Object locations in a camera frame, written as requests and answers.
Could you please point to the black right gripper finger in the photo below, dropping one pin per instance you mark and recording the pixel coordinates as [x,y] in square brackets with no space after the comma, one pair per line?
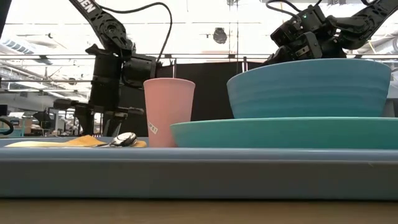
[276,59]

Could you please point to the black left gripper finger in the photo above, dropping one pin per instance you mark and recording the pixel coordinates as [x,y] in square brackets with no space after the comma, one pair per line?
[84,126]
[115,124]

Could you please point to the yellow cloth napkin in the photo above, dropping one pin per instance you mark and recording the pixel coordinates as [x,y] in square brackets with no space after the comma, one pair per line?
[81,141]

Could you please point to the silver metal spoon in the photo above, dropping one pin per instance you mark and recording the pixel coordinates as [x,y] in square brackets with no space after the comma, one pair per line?
[124,139]

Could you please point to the blue plastic bowl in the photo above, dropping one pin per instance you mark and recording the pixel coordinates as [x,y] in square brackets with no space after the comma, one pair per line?
[311,90]

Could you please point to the pink plastic cup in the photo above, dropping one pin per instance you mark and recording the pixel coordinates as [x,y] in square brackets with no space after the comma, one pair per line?
[168,102]

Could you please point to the green plastic plate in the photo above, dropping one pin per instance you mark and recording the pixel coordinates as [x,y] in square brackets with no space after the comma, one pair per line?
[280,133]

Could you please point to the light blue plastic tray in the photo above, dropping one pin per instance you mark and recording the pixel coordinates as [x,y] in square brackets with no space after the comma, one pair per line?
[186,177]

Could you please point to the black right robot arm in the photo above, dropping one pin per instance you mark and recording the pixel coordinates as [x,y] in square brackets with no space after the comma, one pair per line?
[357,26]

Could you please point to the metal partition pole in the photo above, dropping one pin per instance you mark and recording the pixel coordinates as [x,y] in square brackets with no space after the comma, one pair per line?
[245,63]
[174,70]

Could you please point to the black ceiling lamp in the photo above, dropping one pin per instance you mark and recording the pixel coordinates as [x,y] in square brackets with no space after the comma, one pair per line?
[219,35]

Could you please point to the black monitor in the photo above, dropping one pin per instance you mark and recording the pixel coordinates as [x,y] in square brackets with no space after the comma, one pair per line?
[3,110]

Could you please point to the black background rig frame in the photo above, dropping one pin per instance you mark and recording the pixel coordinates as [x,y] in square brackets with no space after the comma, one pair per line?
[66,124]

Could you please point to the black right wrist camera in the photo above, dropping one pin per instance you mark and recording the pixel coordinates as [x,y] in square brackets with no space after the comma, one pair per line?
[284,32]

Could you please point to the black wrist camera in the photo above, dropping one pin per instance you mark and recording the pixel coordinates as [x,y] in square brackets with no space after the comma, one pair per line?
[140,70]
[284,32]

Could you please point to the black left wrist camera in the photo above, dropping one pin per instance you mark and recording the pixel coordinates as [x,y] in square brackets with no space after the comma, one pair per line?
[140,70]

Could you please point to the long horizontal metal rail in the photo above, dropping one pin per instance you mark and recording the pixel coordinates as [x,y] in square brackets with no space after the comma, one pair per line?
[202,56]

